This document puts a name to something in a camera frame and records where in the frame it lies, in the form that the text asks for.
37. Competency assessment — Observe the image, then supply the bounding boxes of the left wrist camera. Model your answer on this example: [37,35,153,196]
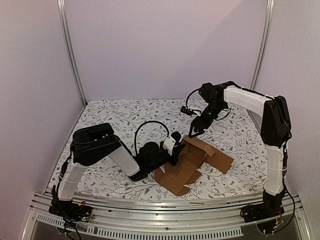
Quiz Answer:
[162,131,186,156]

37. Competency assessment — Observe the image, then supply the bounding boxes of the brown cardboard box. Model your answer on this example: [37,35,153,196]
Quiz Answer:
[154,136,233,196]

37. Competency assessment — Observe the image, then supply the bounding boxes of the aluminium front rail base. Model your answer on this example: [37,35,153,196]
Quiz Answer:
[22,193,315,240]

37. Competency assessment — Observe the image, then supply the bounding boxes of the aluminium frame post left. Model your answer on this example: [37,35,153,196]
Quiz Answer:
[57,0,88,107]

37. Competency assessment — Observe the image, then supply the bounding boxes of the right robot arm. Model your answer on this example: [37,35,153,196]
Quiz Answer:
[188,81,292,196]

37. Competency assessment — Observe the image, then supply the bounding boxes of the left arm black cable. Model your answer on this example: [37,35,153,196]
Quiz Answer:
[134,120,171,156]

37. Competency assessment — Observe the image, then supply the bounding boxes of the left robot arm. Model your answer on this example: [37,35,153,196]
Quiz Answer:
[51,123,186,217]

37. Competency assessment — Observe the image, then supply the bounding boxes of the aluminium frame post right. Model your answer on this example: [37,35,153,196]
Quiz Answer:
[249,0,275,90]

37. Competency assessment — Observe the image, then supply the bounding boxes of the aluminium frame post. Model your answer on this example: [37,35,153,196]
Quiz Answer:
[249,0,275,90]
[57,0,88,107]

